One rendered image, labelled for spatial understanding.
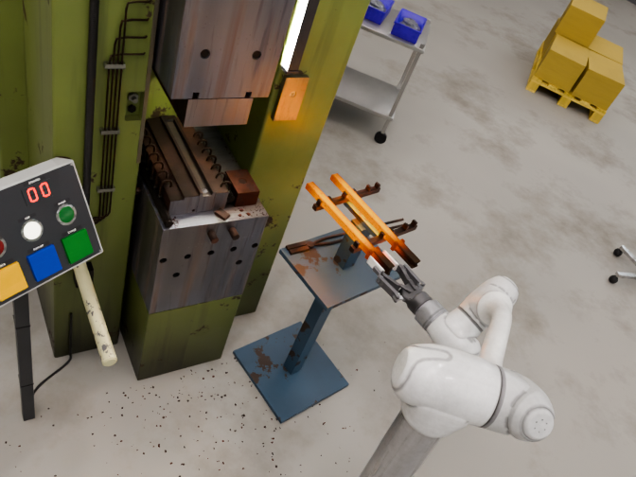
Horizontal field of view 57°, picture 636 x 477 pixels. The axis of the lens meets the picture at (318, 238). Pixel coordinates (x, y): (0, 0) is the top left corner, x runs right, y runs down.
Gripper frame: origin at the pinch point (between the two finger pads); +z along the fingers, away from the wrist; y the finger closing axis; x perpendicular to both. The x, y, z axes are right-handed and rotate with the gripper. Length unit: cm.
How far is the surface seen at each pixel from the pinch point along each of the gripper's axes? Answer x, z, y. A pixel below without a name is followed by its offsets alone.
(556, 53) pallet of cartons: -60, 162, 431
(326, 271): -26.1, 19.2, 1.9
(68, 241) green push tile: 1, 43, -83
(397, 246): 0.2, 3.0, 10.3
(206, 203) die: -7, 50, -35
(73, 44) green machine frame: 42, 71, -71
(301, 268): -26.1, 24.2, -6.1
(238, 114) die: 28, 49, -31
